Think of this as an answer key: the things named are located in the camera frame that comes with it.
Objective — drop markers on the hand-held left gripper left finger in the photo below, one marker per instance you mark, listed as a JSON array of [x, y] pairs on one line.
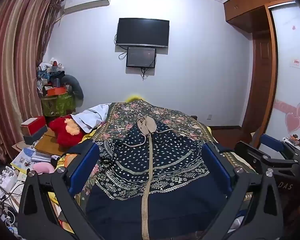
[[86, 165]]

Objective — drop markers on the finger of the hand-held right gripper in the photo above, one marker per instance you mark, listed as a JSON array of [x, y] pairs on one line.
[[272, 142], [252, 155]]

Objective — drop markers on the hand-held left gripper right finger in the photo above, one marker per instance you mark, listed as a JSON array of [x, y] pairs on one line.
[[216, 165]]

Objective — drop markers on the navy patterned hooded garment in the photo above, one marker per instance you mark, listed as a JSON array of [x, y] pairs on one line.
[[165, 155]]

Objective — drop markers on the red plush toy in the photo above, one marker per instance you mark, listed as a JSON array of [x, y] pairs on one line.
[[62, 132]]

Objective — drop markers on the pink pillow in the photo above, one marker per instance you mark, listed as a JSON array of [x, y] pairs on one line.
[[43, 168]]

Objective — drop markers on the brown cardboard sheet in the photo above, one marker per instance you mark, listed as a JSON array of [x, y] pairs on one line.
[[48, 143]]

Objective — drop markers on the white pillow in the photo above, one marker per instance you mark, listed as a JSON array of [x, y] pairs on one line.
[[92, 116]]

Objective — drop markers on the stack of books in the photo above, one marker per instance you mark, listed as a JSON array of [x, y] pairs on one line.
[[31, 157]]

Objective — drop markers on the white sliding wardrobe door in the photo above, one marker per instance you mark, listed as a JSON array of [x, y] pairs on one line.
[[290, 87]]

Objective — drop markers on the grey box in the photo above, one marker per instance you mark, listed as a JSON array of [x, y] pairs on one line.
[[35, 137]]

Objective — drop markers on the red box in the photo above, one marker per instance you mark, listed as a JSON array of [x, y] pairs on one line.
[[35, 125]]

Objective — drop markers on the green patterned box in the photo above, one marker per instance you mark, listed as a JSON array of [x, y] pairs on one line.
[[57, 103]]

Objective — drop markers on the floral bedspread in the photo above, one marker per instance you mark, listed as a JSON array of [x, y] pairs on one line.
[[140, 112]]

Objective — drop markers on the grey neck pillow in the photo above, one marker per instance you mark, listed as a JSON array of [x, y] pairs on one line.
[[73, 85]]

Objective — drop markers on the yellow object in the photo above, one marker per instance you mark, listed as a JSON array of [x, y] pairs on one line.
[[133, 98]]

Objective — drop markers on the paper notice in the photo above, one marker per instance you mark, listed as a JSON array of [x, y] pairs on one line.
[[296, 62]]

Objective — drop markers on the pile of household clutter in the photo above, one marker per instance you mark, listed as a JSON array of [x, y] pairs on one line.
[[51, 75]]

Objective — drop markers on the small black monitor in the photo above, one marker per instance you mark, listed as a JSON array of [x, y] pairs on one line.
[[141, 57]]

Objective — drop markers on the striped brown curtain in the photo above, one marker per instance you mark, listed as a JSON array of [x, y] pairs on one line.
[[12, 55]]

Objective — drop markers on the wooden wardrobe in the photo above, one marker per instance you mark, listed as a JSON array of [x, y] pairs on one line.
[[250, 2]]

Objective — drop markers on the white air conditioner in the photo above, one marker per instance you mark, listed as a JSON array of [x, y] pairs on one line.
[[90, 0]]

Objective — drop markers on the wall socket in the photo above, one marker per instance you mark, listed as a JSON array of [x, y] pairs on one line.
[[209, 116]]

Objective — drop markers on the black wall television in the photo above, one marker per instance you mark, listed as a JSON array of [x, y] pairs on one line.
[[142, 32]]

